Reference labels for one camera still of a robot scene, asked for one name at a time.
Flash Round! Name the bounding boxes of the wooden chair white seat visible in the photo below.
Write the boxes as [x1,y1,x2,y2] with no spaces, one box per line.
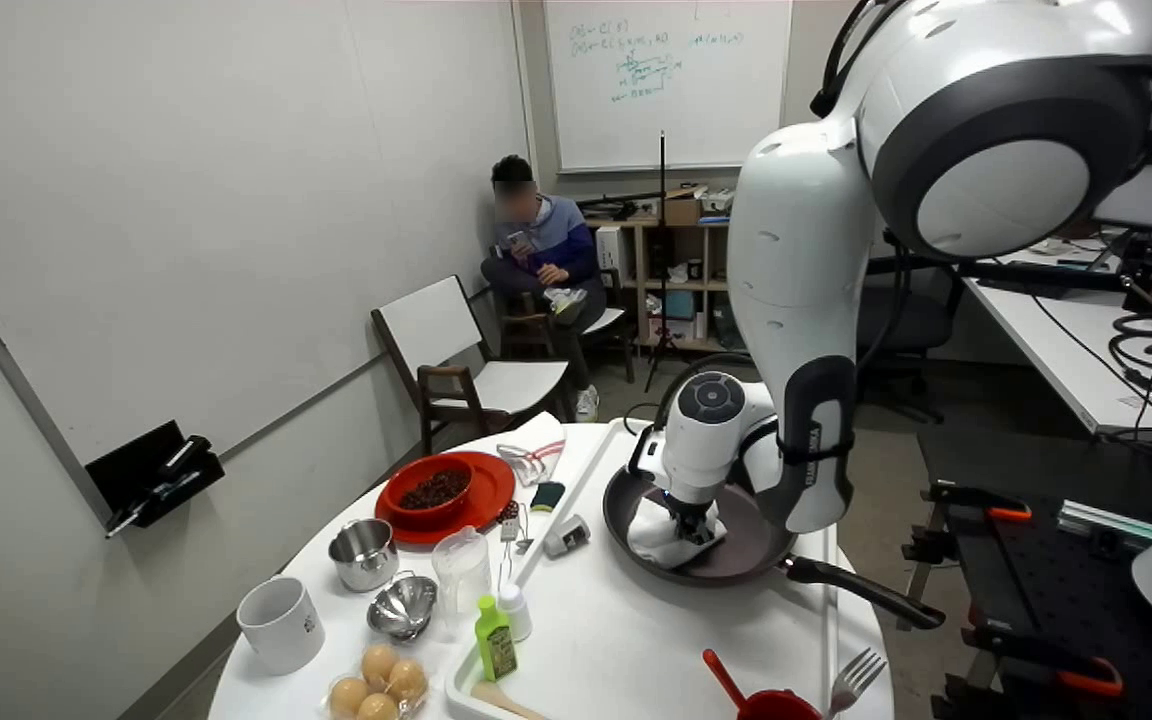
[370,270,575,456]

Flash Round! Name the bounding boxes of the black marker tray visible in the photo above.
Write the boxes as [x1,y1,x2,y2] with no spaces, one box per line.
[83,419,227,538]

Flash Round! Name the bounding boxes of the white desk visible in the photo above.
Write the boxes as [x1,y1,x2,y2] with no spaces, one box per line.
[947,216,1152,443]

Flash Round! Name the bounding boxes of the small grey device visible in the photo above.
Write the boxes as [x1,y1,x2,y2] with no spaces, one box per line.
[538,515,595,562]

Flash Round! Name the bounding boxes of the dark frying pan black handle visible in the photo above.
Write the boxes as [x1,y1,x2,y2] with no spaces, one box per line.
[599,443,947,630]

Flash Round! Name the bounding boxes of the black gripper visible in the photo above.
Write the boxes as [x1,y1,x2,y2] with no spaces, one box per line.
[658,488,726,553]

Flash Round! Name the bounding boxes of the dark beans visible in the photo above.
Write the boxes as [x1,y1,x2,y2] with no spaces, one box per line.
[396,467,474,513]

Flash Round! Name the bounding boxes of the small white bottle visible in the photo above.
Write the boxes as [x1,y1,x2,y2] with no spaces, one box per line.
[493,575,536,647]

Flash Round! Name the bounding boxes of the wooden shelf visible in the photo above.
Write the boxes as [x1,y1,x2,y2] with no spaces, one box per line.
[629,184,741,354]

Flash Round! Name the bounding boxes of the red colander bowl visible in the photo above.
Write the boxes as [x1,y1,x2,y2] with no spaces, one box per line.
[370,447,519,553]

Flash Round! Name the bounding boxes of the black tripod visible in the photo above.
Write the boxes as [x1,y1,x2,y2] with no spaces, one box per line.
[641,127,710,391]

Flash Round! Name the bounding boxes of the wall whiteboard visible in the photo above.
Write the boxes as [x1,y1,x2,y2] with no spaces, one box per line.
[538,0,796,177]

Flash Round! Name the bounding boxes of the long white bar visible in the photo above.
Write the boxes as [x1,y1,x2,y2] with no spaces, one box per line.
[509,419,629,591]

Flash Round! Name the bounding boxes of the black clamp orange handle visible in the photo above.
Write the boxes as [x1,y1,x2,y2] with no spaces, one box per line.
[926,474,1039,531]
[963,616,1128,703]

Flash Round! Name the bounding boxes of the seated person blue sweater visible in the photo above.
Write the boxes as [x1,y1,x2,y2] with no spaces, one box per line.
[474,152,606,335]

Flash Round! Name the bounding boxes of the white cloth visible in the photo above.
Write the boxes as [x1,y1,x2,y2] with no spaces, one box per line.
[622,490,726,575]

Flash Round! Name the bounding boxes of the black office chair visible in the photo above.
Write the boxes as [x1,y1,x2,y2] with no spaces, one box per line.
[852,257,973,431]

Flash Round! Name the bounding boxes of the shallow steel bowl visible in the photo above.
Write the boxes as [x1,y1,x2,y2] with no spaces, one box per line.
[365,571,443,643]

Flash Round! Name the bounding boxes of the clear plastic cup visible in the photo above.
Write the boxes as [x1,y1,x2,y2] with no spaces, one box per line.
[426,522,494,616]

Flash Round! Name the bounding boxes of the red measuring cup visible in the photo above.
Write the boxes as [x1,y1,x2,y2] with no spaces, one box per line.
[701,643,826,720]

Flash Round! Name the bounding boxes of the white mug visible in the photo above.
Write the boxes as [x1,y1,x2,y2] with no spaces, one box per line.
[230,571,326,677]

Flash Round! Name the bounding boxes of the white packet red stripe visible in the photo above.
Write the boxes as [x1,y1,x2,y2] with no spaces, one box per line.
[493,408,573,488]

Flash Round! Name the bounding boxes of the green squeeze bottle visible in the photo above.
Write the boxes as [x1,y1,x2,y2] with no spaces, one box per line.
[472,591,524,682]

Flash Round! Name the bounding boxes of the teal metal bar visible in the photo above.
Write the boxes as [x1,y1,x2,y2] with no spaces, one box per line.
[1055,497,1152,548]

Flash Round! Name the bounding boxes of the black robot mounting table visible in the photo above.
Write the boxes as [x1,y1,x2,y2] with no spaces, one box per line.
[900,422,1152,720]

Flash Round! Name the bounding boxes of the silver fork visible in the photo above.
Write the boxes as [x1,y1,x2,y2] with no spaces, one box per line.
[823,643,893,720]

